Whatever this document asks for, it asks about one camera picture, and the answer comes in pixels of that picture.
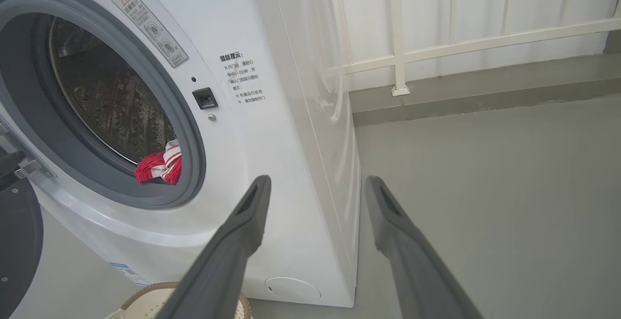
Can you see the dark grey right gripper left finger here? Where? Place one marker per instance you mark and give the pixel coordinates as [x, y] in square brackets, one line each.
[220, 265]

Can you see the cream perforated laundry basket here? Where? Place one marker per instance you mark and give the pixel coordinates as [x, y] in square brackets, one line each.
[145, 304]

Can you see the white metal railing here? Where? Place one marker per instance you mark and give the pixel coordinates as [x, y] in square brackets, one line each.
[398, 42]

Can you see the red and white garment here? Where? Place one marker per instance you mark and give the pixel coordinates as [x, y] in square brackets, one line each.
[148, 168]

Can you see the grey warning sticker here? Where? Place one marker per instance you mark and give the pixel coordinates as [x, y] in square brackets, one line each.
[150, 26]

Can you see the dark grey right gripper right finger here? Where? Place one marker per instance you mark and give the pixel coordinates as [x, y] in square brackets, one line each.
[419, 270]

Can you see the dark grey round washer door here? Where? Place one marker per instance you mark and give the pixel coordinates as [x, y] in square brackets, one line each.
[17, 241]

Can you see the white front-load washing machine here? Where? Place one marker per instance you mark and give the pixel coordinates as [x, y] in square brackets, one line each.
[286, 163]

